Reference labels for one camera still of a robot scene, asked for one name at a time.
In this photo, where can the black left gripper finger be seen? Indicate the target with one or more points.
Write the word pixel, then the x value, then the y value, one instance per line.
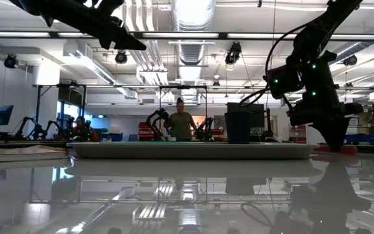
pixel 130 42

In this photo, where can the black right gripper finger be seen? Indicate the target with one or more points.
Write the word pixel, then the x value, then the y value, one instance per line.
pixel 340 133
pixel 327 131

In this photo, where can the dark plastic cup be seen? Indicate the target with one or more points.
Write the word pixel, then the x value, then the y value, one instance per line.
pixel 238 128

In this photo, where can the black background robot arm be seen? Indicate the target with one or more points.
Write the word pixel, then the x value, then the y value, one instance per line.
pixel 37 131
pixel 162 114
pixel 67 130
pixel 206 128

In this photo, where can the blue monitor on arm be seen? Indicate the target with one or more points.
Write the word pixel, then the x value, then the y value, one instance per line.
pixel 3 115

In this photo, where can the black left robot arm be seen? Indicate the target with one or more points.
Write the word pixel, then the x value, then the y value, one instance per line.
pixel 31 8

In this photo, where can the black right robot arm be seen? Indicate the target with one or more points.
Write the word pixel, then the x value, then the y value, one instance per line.
pixel 317 32

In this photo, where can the grey plastic tray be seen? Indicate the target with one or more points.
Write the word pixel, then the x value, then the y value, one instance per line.
pixel 190 151

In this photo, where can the black ceiling spot lamp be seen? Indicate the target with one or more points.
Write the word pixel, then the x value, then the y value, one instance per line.
pixel 233 53
pixel 11 61
pixel 350 60
pixel 121 57

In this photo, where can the blue storage bins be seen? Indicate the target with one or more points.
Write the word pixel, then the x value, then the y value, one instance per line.
pixel 359 138
pixel 115 137

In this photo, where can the red shelf unit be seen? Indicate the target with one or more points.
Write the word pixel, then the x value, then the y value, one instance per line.
pixel 299 128

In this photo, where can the red storage bins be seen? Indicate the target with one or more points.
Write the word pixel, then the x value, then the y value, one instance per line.
pixel 143 131

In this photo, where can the person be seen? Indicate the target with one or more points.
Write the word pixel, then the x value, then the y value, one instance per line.
pixel 180 125
pixel 80 125

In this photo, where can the black metal rig frame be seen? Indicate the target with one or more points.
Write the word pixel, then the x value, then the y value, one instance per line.
pixel 136 35

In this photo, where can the white rectangular ceiling duct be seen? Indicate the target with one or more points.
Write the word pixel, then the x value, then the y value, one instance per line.
pixel 89 65

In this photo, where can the silver round ventilation duct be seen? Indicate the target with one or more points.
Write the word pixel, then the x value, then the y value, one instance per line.
pixel 191 52

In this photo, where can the black background station frame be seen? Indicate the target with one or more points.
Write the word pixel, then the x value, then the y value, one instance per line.
pixel 183 87
pixel 38 107

